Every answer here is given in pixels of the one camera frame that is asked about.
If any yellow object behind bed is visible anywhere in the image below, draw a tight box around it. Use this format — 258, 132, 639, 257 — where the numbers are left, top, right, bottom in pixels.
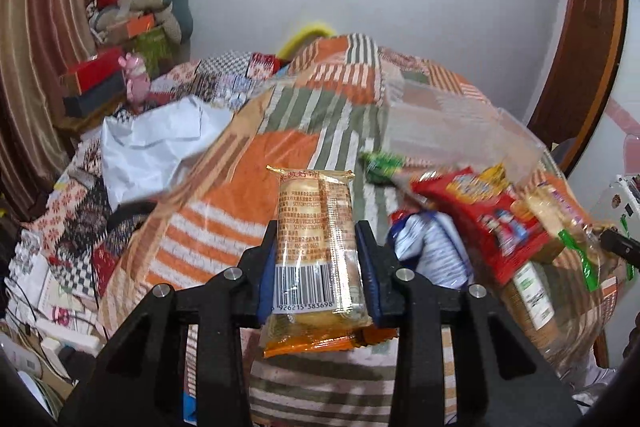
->
276, 22, 336, 61

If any clear plastic storage bin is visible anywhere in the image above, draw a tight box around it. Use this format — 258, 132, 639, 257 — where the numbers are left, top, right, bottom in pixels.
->
382, 79, 546, 184

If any blue white snack bag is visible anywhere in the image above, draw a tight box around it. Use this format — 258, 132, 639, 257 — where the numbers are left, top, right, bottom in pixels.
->
387, 210, 474, 291

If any red snack bag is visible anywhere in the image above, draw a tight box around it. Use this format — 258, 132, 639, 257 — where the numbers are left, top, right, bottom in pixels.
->
410, 167, 549, 287

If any yellow snack packet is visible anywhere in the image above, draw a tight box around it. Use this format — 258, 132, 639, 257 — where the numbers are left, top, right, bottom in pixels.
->
477, 162, 511, 192

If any dark box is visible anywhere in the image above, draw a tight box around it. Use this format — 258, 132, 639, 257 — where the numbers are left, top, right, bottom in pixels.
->
63, 70, 126, 118

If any green candy packet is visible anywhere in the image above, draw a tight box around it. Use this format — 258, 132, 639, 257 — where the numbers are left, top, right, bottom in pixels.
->
360, 150, 405, 185

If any pile of clothes and boxes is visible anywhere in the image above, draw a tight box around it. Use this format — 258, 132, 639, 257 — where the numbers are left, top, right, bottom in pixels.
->
86, 0, 194, 78

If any purple wrapped snack bar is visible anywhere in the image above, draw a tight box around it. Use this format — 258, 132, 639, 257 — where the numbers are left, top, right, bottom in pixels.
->
546, 179, 591, 225

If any white appliance with stickers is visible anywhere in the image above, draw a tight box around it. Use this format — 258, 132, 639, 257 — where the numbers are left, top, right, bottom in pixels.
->
590, 173, 640, 241

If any clear bag of cookies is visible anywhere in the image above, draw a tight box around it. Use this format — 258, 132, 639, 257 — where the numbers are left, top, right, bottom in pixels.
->
499, 227, 626, 375

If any patchwork striped quilt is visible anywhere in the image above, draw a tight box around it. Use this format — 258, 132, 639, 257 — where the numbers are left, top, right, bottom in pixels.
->
8, 31, 622, 427

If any pink plush toy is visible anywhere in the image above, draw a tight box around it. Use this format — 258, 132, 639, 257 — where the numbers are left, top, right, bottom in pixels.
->
118, 53, 151, 106

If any white plastic bag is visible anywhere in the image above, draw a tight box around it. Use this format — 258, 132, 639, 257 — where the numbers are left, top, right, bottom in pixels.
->
101, 95, 233, 210

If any striped red curtain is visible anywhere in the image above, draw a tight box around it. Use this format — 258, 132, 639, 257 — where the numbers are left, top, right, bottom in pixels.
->
1, 0, 96, 220

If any wooden door frame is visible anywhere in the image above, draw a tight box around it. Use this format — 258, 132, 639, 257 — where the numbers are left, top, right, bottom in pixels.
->
528, 0, 628, 174

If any cracker block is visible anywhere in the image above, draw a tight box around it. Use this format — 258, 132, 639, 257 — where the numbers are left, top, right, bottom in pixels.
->
523, 188, 565, 265

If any red box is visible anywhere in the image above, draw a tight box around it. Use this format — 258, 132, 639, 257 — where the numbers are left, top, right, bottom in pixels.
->
60, 46, 124, 96

